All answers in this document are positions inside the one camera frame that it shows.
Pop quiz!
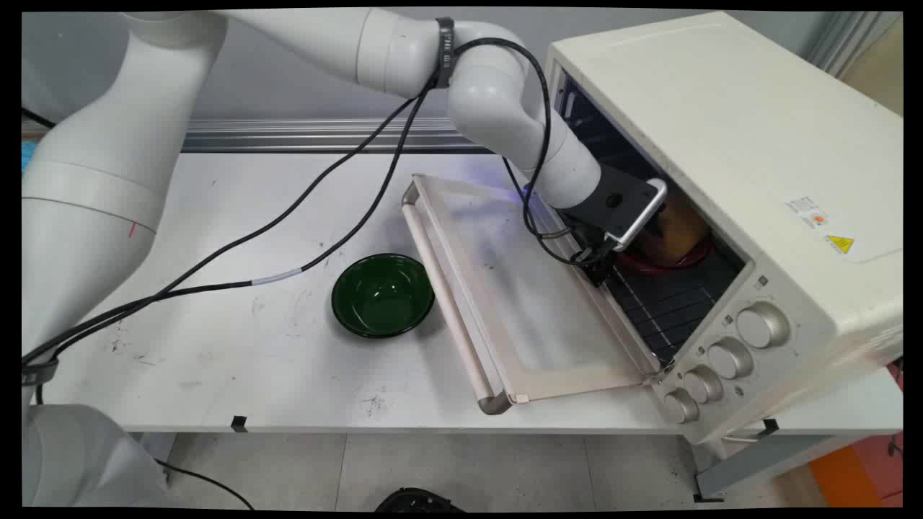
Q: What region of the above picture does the cream toaster oven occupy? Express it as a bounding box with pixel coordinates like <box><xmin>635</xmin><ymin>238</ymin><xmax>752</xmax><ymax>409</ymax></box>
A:
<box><xmin>544</xmin><ymin>11</ymin><xmax>904</xmax><ymax>445</ymax></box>

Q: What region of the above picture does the black wrist camera mount plate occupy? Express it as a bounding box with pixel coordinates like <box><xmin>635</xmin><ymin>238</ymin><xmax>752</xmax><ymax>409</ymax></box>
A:
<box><xmin>559</xmin><ymin>164</ymin><xmax>668</xmax><ymax>252</ymax></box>

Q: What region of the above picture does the black round floor object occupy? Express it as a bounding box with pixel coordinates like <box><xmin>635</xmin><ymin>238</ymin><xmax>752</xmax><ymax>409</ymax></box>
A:
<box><xmin>374</xmin><ymin>488</ymin><xmax>467</xmax><ymax>513</ymax></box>

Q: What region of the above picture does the white label sticker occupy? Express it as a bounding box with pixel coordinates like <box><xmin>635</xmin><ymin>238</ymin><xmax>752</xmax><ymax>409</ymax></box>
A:
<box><xmin>785</xmin><ymin>195</ymin><xmax>829</xmax><ymax>231</ymax></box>

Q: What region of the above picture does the dark green bowl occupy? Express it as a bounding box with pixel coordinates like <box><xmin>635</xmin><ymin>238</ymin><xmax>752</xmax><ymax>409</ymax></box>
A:
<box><xmin>331</xmin><ymin>253</ymin><xmax>436</xmax><ymax>340</ymax></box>

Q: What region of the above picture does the yellow bread piece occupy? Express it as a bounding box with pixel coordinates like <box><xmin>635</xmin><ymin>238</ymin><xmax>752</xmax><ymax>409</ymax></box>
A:
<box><xmin>635</xmin><ymin>191</ymin><xmax>711</xmax><ymax>266</ymax></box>

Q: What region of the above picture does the black floor cable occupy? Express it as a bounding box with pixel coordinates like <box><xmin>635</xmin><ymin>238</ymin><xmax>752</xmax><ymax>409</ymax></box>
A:
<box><xmin>154</xmin><ymin>459</ymin><xmax>255</xmax><ymax>512</ymax></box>

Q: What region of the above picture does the grey table frame beam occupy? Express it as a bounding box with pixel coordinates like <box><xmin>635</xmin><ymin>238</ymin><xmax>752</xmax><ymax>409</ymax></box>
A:
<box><xmin>691</xmin><ymin>431</ymin><xmax>853</xmax><ymax>503</ymax></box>

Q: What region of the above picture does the large silver oven knob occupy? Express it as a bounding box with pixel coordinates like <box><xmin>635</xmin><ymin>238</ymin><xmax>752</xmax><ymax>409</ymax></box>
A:
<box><xmin>736</xmin><ymin>302</ymin><xmax>791</xmax><ymax>351</ymax></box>

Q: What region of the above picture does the metal oven wire rack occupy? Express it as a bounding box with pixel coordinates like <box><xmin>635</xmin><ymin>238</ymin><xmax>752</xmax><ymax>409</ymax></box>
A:
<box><xmin>604</xmin><ymin>245</ymin><xmax>745</xmax><ymax>363</ymax></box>

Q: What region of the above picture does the aluminium profile rail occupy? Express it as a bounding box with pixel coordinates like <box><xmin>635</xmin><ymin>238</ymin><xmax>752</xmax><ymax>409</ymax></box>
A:
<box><xmin>180</xmin><ymin>118</ymin><xmax>500</xmax><ymax>154</ymax></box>

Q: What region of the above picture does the black velcro strap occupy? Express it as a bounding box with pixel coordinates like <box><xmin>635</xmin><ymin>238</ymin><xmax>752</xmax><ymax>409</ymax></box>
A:
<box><xmin>435</xmin><ymin>17</ymin><xmax>457</xmax><ymax>89</ymax></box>
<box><xmin>22</xmin><ymin>358</ymin><xmax>60</xmax><ymax>386</ymax></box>

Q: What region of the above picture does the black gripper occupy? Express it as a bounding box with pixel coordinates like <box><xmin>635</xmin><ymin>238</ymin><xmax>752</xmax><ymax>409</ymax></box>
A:
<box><xmin>570</xmin><ymin>216</ymin><xmax>625</xmax><ymax>288</ymax></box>

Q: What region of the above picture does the red bowl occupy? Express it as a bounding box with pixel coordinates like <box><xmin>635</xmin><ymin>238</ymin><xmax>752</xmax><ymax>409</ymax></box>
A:
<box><xmin>617</xmin><ymin>238</ymin><xmax>715</xmax><ymax>277</ymax></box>

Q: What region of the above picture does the black cable with white band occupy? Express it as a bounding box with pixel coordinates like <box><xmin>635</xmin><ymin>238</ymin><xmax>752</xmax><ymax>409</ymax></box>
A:
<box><xmin>22</xmin><ymin>76</ymin><xmax>437</xmax><ymax>361</ymax></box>

